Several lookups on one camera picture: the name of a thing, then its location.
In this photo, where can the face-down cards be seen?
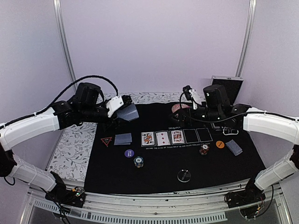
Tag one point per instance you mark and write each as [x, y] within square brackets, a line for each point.
[234, 147]
[123, 139]

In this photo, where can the aluminium poker chip case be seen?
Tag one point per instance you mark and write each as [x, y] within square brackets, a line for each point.
[232, 86]

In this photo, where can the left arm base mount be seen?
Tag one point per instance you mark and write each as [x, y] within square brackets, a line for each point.
[61, 195]

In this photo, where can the aluminium front rail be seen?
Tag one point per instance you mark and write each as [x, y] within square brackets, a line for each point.
[200, 206]

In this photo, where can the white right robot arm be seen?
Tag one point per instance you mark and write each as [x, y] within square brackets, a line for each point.
[277, 129]

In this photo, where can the three of diamonds card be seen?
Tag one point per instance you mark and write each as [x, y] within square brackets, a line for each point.
[162, 138]

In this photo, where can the triangular all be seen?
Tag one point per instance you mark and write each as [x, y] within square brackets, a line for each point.
[106, 141]

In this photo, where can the stack of poker chips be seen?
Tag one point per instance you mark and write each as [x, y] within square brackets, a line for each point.
[138, 162]

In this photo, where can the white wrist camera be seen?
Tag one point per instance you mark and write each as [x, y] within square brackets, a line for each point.
[192, 95]
[113, 105]

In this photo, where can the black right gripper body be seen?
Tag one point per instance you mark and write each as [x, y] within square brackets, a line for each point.
[212, 115]

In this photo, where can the blue playing card deck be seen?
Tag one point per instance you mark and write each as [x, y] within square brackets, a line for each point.
[129, 113]

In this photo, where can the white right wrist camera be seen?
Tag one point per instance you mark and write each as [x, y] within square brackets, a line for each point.
[192, 95]

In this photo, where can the black round dealer button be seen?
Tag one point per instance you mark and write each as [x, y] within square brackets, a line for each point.
[184, 175]

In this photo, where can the left aluminium frame post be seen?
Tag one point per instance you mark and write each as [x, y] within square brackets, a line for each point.
[62, 34]

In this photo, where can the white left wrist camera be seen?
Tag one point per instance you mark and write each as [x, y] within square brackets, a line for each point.
[113, 105]

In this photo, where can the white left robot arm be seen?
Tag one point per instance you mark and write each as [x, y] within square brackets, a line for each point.
[22, 129]

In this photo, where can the red patterned bowl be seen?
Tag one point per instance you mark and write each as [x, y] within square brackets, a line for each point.
[176, 107]

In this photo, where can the floral white tablecloth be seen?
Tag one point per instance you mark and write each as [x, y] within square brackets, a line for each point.
[71, 155]

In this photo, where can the right aluminium frame post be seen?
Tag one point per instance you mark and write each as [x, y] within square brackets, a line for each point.
[246, 39]

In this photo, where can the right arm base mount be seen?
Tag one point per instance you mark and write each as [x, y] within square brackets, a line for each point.
[251, 194]

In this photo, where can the purple small blind button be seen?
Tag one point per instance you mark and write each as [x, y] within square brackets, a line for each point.
[129, 153]

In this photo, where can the orange big blind button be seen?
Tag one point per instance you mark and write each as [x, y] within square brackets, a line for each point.
[220, 144]

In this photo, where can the queen of spades card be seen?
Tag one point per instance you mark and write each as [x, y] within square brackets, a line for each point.
[147, 139]

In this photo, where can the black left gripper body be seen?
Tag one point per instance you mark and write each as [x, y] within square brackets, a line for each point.
[89, 114]

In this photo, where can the aluminium frame post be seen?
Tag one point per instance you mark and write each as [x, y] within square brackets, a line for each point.
[246, 39]
[62, 34]

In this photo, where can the king of diamonds card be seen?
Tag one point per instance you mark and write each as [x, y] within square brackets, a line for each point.
[177, 137]

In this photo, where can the black poker mat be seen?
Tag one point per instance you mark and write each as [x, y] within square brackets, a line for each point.
[110, 172]

